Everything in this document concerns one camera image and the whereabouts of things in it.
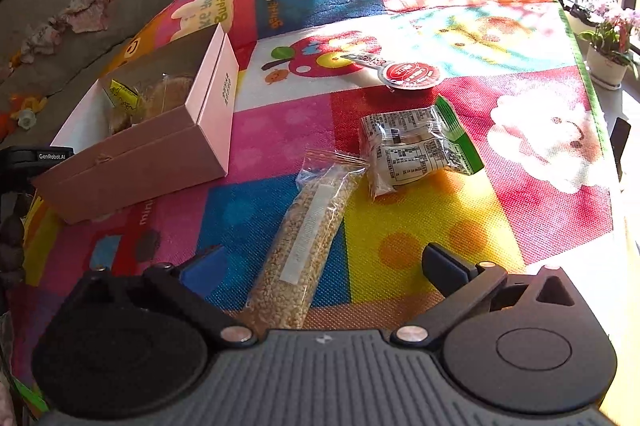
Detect pink flowering potted plant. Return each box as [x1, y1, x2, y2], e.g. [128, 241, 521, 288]
[578, 0, 639, 91]

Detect colourful cartoon play mat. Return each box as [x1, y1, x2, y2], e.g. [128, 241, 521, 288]
[10, 0, 614, 391]

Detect white floral baby garment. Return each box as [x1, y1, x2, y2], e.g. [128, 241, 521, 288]
[20, 17, 65, 64]

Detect yellow biscuit snack packet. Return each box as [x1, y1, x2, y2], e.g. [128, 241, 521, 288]
[105, 79, 144, 134]

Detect white round baby toy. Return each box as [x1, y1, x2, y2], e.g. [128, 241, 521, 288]
[16, 108, 37, 131]

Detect sliced cake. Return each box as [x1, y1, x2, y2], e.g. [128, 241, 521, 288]
[137, 74, 194, 123]

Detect pink floral baby clothes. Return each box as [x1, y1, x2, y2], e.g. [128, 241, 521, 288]
[58, 0, 114, 34]

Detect red lid jelly cup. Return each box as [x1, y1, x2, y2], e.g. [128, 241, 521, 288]
[341, 52, 444, 91]

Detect green white snack packet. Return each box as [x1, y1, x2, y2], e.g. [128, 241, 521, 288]
[359, 95, 484, 198]

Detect pink cardboard gift box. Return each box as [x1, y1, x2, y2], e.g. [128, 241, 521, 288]
[33, 26, 239, 223]

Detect orange plush toy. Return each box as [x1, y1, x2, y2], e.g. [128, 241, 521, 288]
[1, 94, 48, 134]

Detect sesame bar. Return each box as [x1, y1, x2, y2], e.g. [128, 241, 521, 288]
[243, 149, 368, 336]

